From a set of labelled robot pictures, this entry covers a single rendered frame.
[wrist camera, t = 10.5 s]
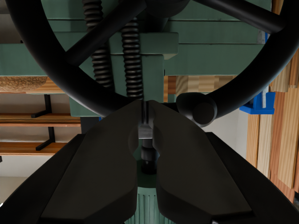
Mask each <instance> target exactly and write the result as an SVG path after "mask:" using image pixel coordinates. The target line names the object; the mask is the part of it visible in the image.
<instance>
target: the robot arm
mask: <svg viewBox="0 0 299 224"><path fill-rule="evenodd" d="M144 111H145V119H146V124H149V126H150V127H151V128H152V130H153V144H152V145H153V147H154V148H155V149H156V150H157V152H158V153H159V155H160V156H159V158H158V160H157V174H156V193H157V201H158V209H159V212H160V213H161V214H162V215H163V216H164V217H166V218H167V219H169V220H171V221H173V222H174V223H176V224H299V211H298V210H297V208H296V207H295V206H294V205H293V204H292V203H291V202H290V201H289V199H288V198H287V197H286V196H285V195H284V194H283V193H282V192H281V191H280V190H279V189H278V188H277V187H276V186H275V185H274V184H273V183H272V182H271V181H270V180H269V179H268V178H267V177H266V176H265V175H263V174H262V173H261V172H260V171H259V170H258V169H257V168H255V167H254V166H253V165H252V164H250V163H249V162H248V161H247V160H246V159H244V158H243V157H242V156H241V155H239V154H238V153H237V152H236V151H235V150H233V149H232V148H231V147H230V146H229V145H227V144H226V143H225V142H224V141H222V140H221V139H220V138H219V137H218V136H216V135H215V134H214V133H213V132H205V131H203V130H202V129H201V128H200V127H199V126H198V125H197V124H195V123H194V122H193V121H191V120H190V119H188V118H187V117H185V116H184V115H182V114H180V113H178V112H176V111H175V110H173V109H170V108H169V107H167V106H165V105H163V104H161V103H159V102H157V101H155V100H148V101H141V100H135V101H133V102H131V103H129V104H128V105H126V106H124V107H122V108H121V109H118V110H117V111H115V112H113V113H111V114H109V115H108V116H106V117H105V118H103V119H102V120H100V121H99V122H98V123H96V124H95V125H94V126H93V127H91V128H90V129H89V130H88V131H87V132H86V133H85V134H77V135H76V136H75V137H74V138H72V139H71V140H70V141H69V142H68V143H67V144H66V145H65V146H64V147H62V148H61V149H60V150H59V151H58V152H57V153H56V154H54V155H53V156H52V157H51V158H50V159H49V160H48V161H46V162H45V163H44V164H43V165H42V166H41V167H39V168H38V169H37V170H36V171H35V172H34V173H33V174H32V175H31V176H30V177H28V178H27V179H26V180H25V181H24V182H23V183H22V184H21V185H20V186H19V187H18V188H17V189H16V190H15V191H14V192H13V193H12V194H11V195H10V196H9V197H8V198H7V200H5V201H4V203H3V204H2V205H1V206H0V224H122V223H124V222H125V221H127V220H128V219H129V218H131V217H132V216H133V215H134V214H135V212H136V209H137V161H136V159H135V158H134V156H133V153H134V151H135V150H136V149H137V148H138V146H139V140H138V129H139V127H140V126H141V124H144Z"/></svg>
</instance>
